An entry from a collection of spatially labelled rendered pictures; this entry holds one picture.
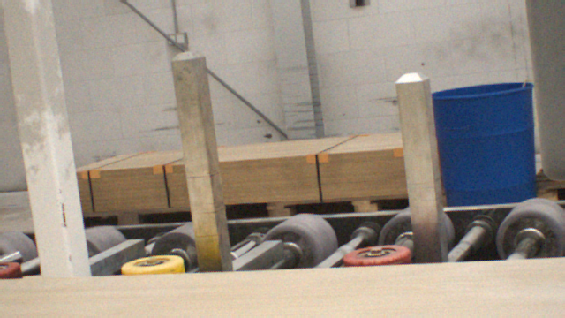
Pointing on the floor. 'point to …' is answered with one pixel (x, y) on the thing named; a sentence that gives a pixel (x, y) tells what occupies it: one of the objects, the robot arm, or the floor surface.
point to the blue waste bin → (486, 143)
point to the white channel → (45, 138)
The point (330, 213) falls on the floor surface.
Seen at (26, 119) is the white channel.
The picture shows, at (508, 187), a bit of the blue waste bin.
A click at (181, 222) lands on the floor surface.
